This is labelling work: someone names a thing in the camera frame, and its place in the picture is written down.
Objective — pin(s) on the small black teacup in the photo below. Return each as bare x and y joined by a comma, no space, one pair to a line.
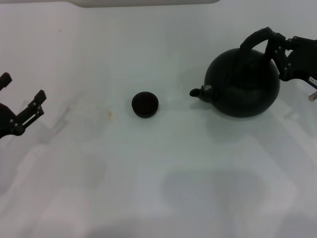
144,104

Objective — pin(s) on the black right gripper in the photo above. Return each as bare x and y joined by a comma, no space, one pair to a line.
304,59

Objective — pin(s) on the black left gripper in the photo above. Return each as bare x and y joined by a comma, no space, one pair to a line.
6,124

